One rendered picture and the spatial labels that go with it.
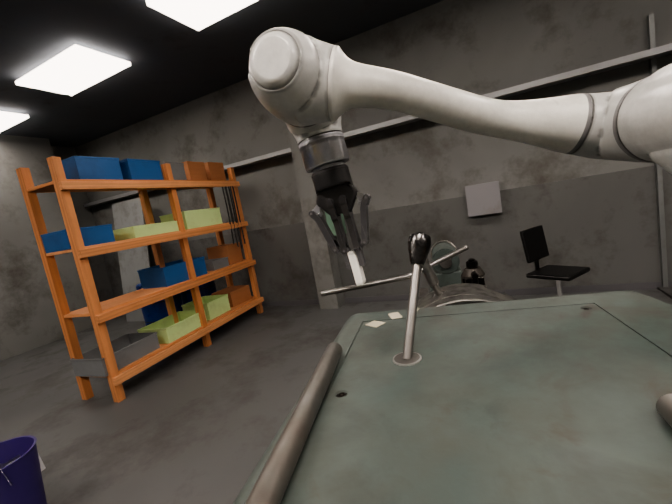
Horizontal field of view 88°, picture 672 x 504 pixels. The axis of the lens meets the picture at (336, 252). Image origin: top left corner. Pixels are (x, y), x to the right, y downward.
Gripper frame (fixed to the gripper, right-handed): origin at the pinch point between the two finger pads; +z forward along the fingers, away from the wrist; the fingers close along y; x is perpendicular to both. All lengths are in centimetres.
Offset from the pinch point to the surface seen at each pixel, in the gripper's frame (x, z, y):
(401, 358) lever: 25.9, 8.4, -8.9
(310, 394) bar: 36.9, 5.5, -1.1
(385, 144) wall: -411, -84, 21
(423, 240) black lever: 19.7, -4.6, -14.8
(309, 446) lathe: 41.6, 7.8, -1.9
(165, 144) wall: -475, -216, 394
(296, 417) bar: 40.7, 5.5, -1.0
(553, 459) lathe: 42.4, 9.9, -20.7
